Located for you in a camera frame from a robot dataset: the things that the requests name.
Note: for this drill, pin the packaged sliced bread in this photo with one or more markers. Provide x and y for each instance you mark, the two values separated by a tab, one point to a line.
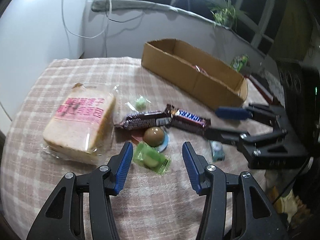
81	128

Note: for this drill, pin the open cardboard box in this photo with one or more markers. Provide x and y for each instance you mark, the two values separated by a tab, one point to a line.
172	59

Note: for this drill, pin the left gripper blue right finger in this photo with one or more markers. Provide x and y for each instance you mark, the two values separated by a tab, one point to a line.
236	207

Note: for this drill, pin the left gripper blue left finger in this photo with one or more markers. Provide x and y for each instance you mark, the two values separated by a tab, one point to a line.
61	216

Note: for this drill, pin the snickers bar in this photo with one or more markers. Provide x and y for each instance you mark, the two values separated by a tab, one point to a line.
187	121

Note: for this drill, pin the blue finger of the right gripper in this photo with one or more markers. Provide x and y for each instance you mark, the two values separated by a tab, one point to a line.
223	135
233	113

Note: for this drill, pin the brown egg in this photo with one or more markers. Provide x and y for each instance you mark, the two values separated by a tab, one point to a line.
155	137

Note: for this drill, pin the small green candy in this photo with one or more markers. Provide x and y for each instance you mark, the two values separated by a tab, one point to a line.
139	105

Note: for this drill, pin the teal white candy packet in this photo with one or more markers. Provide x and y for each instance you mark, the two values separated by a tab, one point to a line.
217	151

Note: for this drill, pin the grey windowsill cloth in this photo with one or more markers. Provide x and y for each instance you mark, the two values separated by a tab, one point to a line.
102	6

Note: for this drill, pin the dark chocolate bar wrapper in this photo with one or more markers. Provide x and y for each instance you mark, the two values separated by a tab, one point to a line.
144	120

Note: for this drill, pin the red storage box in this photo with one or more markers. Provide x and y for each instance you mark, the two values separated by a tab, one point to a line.
263	91

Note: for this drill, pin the green snack packet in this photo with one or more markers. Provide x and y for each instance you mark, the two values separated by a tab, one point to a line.
148	157

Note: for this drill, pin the red bagged dark cake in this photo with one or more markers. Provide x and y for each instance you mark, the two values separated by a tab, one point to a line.
199	69

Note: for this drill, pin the potted spider plant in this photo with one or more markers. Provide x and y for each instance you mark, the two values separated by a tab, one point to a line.
226	15

